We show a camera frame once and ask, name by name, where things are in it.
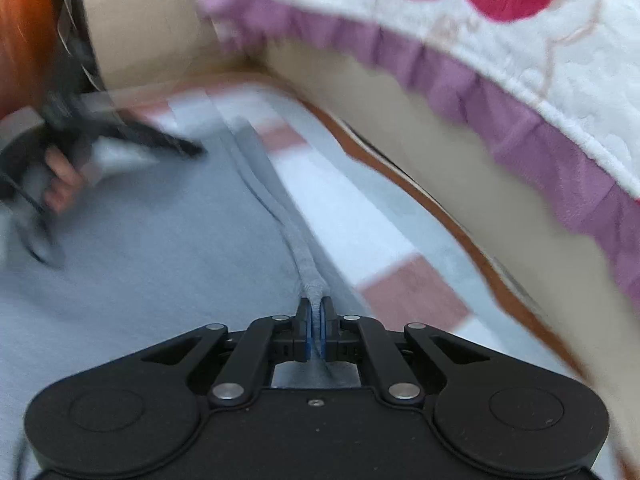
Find person's left hand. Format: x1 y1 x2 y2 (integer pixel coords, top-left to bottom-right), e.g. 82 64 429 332
42 149 87 213

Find grey sweatshirt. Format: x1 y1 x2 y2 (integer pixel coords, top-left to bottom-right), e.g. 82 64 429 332
0 115 371 480

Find bear print pillow purple frill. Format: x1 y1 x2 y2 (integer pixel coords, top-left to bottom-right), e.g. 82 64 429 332
197 0 640 306

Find red-brown wooden furniture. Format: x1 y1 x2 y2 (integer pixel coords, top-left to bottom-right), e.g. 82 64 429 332
0 0 68 121

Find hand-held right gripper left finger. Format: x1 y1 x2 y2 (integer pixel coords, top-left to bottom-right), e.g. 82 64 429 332
142 297 314 407

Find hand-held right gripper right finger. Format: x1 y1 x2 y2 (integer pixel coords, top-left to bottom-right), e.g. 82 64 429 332
320 296 491 406

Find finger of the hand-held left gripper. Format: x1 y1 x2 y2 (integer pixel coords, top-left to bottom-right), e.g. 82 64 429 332
112 120 208 161

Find beige bed headboard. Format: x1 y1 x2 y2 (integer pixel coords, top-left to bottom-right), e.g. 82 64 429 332
205 35 640 461

